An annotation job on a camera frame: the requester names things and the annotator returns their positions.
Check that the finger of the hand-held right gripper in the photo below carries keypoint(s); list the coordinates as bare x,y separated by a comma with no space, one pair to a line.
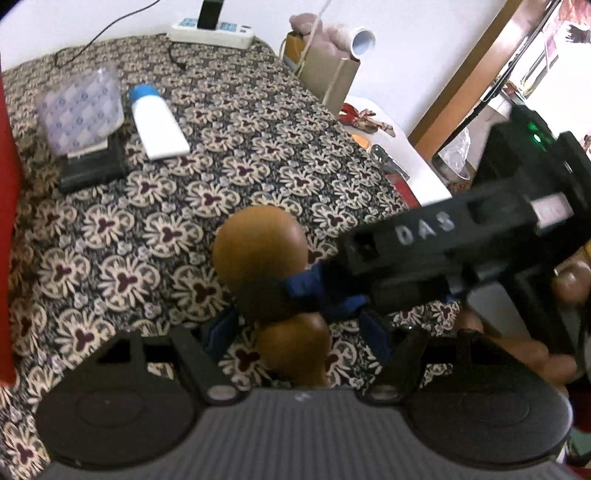
346,310
302,285

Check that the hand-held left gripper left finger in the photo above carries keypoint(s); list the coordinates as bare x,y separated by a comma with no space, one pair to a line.
220,334

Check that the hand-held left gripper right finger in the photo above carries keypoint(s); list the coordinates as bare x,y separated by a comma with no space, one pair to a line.
376,334

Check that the brown wooden rattle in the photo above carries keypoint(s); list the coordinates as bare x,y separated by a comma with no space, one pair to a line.
261,244

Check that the white tube with blue cap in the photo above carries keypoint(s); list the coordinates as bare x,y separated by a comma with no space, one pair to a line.
157,129

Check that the red box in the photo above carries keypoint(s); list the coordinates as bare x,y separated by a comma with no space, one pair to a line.
7,230

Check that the person's right hand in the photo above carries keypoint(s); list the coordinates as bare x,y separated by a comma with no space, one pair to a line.
526,353

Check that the red packet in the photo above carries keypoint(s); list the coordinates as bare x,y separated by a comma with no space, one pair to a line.
406,189

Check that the steel bowl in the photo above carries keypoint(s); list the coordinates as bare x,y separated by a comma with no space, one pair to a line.
450,171

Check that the crumpled clear plastic bag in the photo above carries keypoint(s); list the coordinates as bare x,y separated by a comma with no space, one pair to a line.
457,146

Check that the orange item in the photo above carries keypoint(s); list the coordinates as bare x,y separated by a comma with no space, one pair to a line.
361,139

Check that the red white patterned cloth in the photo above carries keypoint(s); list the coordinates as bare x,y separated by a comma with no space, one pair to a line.
364,117

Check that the brown paper bag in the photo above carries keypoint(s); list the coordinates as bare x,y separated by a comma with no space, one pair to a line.
328,78

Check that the black digital scale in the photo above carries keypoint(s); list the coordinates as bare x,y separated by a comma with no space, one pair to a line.
92,173

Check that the white paper roll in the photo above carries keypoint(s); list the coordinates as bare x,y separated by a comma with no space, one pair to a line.
364,42

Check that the pink plush toy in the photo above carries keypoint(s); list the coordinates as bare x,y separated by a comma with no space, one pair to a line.
332,37

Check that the clear plastic cup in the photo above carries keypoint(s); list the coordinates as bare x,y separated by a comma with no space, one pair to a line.
78,110

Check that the white power strip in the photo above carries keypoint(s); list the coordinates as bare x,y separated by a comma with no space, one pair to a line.
198,33

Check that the black charger plug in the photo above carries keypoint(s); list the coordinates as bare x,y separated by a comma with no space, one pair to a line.
210,14

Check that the wooden door frame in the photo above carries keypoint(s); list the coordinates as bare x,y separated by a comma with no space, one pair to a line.
480,74

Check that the wall poster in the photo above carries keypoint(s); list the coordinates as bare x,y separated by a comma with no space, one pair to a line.
572,32

